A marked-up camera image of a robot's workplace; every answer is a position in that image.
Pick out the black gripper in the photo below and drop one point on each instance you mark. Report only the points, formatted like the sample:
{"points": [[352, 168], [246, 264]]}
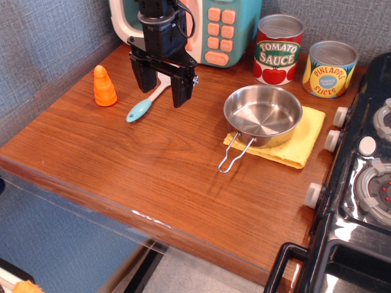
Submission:
{"points": [[162, 50]]}

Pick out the stainless steel pot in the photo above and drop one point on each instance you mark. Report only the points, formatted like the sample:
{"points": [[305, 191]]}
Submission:
{"points": [[262, 116]]}

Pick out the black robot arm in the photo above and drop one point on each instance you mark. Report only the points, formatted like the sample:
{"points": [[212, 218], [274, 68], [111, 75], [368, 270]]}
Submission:
{"points": [[162, 12]]}

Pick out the yellow folded towel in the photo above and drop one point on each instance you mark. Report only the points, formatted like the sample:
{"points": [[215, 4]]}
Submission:
{"points": [[296, 151]]}

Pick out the orange toy carrot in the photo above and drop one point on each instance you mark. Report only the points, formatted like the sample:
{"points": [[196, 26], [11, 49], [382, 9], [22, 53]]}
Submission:
{"points": [[103, 88]]}

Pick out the teal toy microwave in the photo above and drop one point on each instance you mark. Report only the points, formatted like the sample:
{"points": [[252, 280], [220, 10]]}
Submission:
{"points": [[223, 29]]}

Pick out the tomato sauce can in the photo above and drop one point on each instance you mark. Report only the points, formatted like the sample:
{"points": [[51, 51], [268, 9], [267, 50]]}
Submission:
{"points": [[277, 48]]}

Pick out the pineapple slices can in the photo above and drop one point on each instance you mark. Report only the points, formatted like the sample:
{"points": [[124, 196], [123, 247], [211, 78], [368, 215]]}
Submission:
{"points": [[329, 68]]}

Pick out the white stove knob middle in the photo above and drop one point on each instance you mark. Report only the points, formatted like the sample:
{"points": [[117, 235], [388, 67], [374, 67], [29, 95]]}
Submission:
{"points": [[331, 140]]}

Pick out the white stove knob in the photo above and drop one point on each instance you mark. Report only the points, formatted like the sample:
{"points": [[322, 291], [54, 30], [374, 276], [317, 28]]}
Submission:
{"points": [[340, 116], [312, 195], [331, 140]]}

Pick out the white stove knob upper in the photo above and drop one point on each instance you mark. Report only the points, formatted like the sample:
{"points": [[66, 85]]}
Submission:
{"points": [[340, 116]]}

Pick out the white stove knob lower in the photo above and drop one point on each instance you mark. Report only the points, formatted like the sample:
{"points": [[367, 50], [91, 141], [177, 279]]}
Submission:
{"points": [[312, 195]]}

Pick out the orange object bottom left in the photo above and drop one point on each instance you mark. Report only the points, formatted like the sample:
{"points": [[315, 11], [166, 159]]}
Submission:
{"points": [[26, 287]]}

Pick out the black toy stove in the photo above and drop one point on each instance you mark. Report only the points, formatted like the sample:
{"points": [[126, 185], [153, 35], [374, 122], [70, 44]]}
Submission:
{"points": [[349, 248]]}

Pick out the white ladle teal handle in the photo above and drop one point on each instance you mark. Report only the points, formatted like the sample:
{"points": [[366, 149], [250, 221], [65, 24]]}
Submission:
{"points": [[143, 106]]}

